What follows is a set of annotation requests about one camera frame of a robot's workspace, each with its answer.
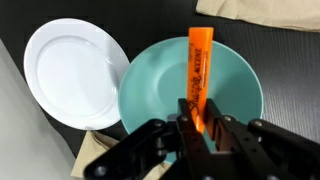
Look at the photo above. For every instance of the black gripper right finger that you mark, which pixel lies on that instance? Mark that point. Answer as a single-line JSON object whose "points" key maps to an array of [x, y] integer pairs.
{"points": [[266, 150]]}

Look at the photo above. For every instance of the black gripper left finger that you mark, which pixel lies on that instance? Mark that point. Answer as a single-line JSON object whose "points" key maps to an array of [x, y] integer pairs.
{"points": [[143, 150]]}

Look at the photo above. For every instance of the orange highlighter marker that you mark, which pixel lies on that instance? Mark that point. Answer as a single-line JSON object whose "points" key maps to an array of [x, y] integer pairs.
{"points": [[199, 66]]}

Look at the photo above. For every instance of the teal bowl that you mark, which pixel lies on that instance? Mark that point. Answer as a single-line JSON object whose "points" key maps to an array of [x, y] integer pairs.
{"points": [[156, 86]]}

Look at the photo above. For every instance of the brown paper napkin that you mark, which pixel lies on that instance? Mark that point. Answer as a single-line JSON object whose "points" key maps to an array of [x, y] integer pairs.
{"points": [[266, 13], [96, 150]]}

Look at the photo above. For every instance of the white round plate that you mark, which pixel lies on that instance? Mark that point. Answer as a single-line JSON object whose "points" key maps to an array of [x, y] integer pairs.
{"points": [[73, 71]]}

